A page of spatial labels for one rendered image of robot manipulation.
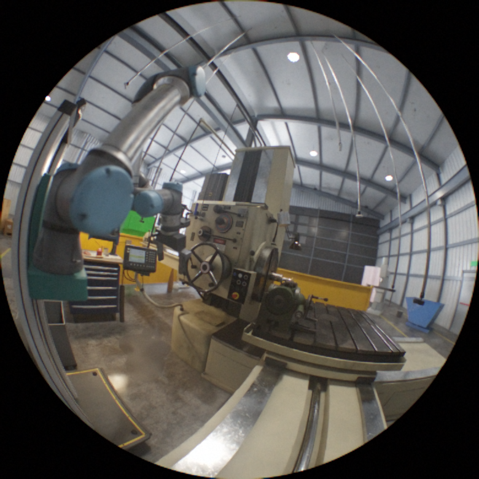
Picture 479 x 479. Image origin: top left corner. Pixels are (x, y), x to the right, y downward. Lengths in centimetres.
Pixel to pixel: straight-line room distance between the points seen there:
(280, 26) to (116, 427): 814
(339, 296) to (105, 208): 369
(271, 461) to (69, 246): 96
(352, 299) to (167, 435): 368
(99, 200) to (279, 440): 99
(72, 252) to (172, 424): 145
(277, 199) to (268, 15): 651
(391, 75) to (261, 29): 452
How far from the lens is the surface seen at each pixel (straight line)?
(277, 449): 89
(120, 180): 28
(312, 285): 357
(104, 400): 138
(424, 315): 653
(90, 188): 26
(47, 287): 42
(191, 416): 166
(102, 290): 240
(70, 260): 41
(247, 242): 123
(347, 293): 370
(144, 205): 44
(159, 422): 162
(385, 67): 715
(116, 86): 1075
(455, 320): 797
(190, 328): 177
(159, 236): 62
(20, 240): 57
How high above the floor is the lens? 149
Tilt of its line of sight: 3 degrees up
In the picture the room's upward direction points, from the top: 12 degrees clockwise
